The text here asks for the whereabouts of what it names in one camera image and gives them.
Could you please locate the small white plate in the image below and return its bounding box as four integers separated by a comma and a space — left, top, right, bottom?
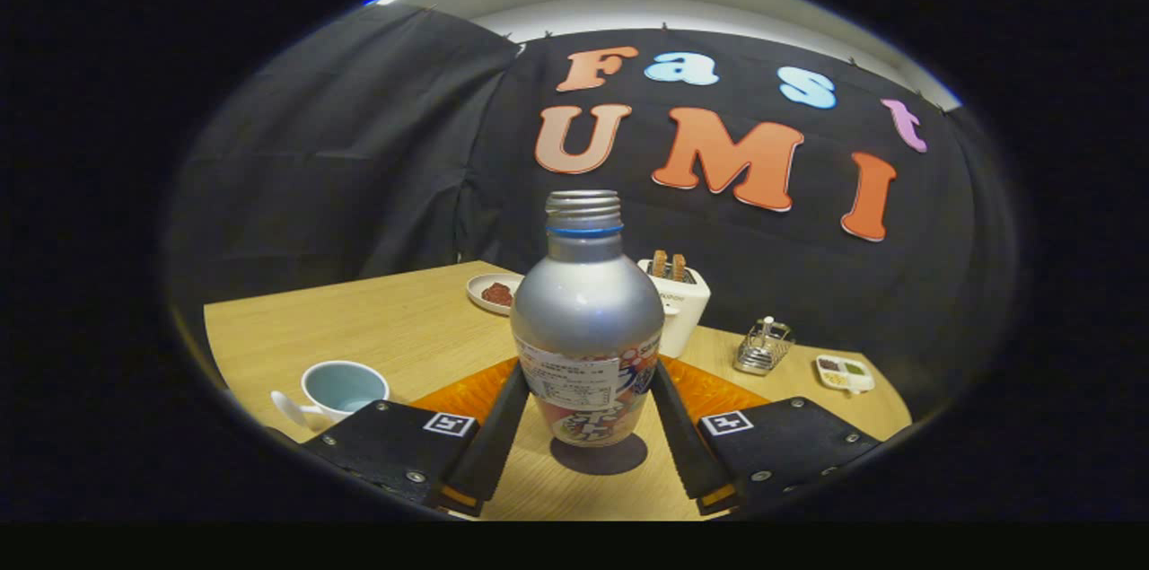
466, 273, 524, 316

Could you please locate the white cup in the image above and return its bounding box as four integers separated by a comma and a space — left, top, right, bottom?
271, 361, 390, 432

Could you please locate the black backdrop cloth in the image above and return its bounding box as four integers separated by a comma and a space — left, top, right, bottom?
166, 3, 1015, 409

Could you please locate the metal wire rack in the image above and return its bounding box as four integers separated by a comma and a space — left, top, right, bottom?
733, 316, 796, 375

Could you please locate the dark round coaster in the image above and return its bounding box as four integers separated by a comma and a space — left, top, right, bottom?
549, 432, 649, 476

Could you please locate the white condiment dish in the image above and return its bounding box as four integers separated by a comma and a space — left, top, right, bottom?
815, 355, 875, 395

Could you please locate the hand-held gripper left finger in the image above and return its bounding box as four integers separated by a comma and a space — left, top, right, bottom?
301, 358, 531, 517

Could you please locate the white toaster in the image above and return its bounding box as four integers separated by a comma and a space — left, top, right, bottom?
637, 251, 711, 359

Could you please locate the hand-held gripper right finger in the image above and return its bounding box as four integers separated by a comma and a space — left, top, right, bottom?
648, 356, 885, 517

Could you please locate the silver juice bottle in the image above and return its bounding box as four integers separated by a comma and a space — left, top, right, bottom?
511, 189, 666, 448

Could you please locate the wooden table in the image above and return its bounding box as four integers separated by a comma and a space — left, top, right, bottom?
204, 260, 912, 522

